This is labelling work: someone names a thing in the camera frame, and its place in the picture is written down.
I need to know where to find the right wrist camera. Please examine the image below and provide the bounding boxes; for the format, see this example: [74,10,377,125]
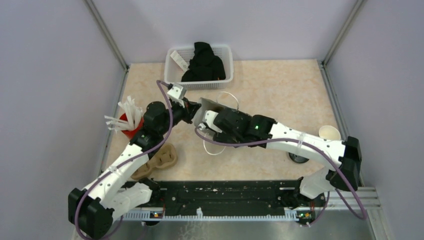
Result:
[201,110,222,133]

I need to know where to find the black cloth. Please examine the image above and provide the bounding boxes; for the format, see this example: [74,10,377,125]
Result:
[181,42,227,82]

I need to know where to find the light blue paper bag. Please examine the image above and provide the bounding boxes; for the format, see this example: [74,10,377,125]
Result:
[193,91,240,156]

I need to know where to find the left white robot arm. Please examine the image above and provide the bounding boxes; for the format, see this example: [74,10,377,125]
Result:
[68,98,201,240]

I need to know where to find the white plastic basket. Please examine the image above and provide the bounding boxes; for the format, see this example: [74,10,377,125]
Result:
[164,42,234,90]

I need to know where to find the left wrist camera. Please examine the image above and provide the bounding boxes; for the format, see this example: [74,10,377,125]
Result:
[166,83,187,108]

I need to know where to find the brown pulp cup carrier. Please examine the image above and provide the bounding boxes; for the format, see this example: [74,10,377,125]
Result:
[130,143,179,181]

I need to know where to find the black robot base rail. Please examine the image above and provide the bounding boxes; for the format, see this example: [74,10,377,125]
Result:
[139,177,326,217]

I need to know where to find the purple cable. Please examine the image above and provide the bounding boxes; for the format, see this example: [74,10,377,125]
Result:
[73,80,175,240]
[194,126,369,228]

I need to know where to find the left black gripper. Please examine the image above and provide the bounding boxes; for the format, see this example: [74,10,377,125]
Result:
[158,96,201,135]

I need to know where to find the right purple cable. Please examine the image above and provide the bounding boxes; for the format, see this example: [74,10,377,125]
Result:
[194,126,369,228]

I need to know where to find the white paper packet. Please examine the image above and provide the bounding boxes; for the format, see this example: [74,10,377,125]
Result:
[170,50,189,72]

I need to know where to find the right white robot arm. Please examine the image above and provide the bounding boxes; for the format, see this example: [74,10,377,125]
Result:
[203,108,362,206]

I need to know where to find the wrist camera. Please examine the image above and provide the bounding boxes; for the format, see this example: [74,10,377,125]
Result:
[201,110,222,133]
[166,83,187,108]

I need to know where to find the stack of paper cups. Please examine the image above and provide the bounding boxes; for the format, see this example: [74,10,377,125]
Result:
[318,125,341,141]

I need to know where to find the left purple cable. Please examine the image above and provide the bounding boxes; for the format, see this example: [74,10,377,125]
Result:
[73,80,175,240]

